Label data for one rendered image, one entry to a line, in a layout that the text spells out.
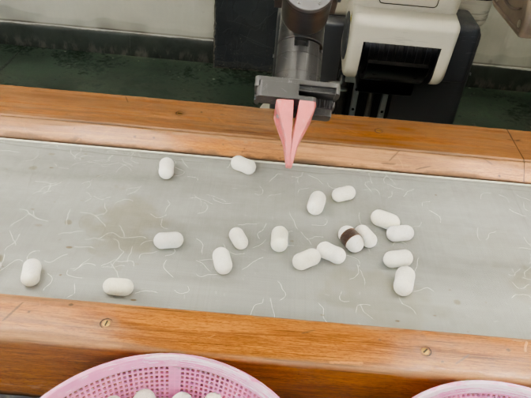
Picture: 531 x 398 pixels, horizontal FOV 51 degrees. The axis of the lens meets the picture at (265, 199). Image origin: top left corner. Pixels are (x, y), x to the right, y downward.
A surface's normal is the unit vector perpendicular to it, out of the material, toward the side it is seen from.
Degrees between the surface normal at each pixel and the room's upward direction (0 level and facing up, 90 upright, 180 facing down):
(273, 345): 0
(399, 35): 98
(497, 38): 89
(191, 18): 88
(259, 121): 0
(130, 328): 0
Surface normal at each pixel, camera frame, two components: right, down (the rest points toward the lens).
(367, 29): -0.07, 0.72
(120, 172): 0.07, -0.78
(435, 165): 0.01, -0.11
